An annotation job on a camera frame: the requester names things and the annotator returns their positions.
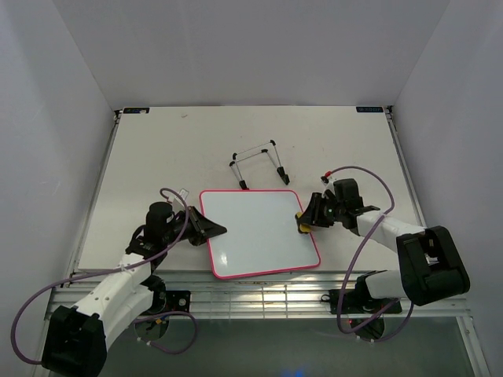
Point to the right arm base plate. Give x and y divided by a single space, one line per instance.
355 304

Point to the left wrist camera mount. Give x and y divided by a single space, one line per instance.
179 200

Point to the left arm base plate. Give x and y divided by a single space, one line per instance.
177 300

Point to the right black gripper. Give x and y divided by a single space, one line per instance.
313 214

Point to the pink framed whiteboard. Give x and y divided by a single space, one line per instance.
262 236

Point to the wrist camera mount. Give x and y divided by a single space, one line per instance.
328 180
179 200

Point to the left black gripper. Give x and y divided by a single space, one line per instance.
203 229

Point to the wire whiteboard stand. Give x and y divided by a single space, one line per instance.
258 160

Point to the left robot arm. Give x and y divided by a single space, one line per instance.
79 337

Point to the aluminium frame rail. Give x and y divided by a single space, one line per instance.
278 296

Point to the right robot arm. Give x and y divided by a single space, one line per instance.
430 268

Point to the yellow bone-shaped eraser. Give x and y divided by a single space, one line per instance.
302 228

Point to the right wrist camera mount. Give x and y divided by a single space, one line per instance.
328 180

